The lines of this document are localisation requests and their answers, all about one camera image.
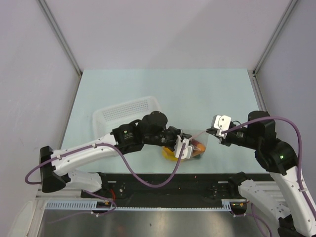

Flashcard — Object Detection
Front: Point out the clear zip top bag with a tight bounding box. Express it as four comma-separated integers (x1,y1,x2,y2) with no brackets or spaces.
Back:
161,128,210,162

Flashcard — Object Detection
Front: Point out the papaya slice with red flesh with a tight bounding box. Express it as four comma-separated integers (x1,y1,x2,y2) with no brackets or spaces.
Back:
191,139,206,157

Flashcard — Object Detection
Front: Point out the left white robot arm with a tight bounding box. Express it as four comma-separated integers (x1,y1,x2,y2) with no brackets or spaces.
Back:
39,111,193,198

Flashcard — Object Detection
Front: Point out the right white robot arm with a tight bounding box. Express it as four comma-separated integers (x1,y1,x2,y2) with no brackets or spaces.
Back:
207,111,316,237

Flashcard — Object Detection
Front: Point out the white plastic basket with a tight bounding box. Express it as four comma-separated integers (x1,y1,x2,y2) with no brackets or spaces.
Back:
92,96,161,139

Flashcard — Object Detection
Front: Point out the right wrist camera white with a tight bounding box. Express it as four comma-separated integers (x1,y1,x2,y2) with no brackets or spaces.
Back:
211,115,232,138

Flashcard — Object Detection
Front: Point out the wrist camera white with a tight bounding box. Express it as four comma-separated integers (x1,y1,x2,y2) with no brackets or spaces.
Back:
174,135,193,159
211,115,232,138

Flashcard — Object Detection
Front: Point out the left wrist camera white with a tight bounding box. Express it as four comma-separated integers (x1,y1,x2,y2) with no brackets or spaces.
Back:
174,135,193,159

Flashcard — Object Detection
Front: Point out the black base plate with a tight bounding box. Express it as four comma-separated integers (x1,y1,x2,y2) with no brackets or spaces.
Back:
81,170,275,210

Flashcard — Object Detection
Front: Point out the white slotted cable duct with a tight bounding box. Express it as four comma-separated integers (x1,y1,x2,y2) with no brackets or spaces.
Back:
45,199,248,212

